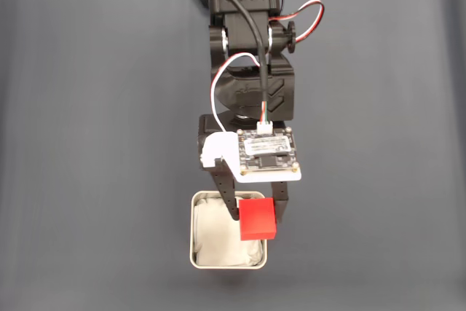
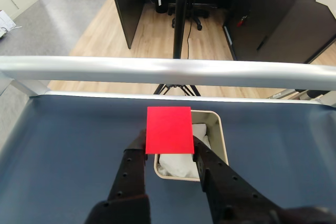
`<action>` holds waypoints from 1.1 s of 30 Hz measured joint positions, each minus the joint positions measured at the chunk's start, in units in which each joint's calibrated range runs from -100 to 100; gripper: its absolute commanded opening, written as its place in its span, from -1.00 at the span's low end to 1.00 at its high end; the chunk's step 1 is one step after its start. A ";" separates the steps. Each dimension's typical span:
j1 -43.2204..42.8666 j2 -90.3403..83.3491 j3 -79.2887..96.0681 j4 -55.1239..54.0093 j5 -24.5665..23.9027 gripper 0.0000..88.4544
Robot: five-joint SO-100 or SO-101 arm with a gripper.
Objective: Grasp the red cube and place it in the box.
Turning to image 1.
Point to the camera board on white mount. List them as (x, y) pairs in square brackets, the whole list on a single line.
[(269, 150)]

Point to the grey table mat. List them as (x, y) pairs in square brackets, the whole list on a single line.
[(91, 107)]

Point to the square metal box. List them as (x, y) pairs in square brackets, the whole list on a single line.
[(191, 238)]

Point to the white crumpled cloth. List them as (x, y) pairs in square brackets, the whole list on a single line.
[(218, 242)]

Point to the red cube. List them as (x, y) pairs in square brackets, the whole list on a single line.
[(256, 218)]

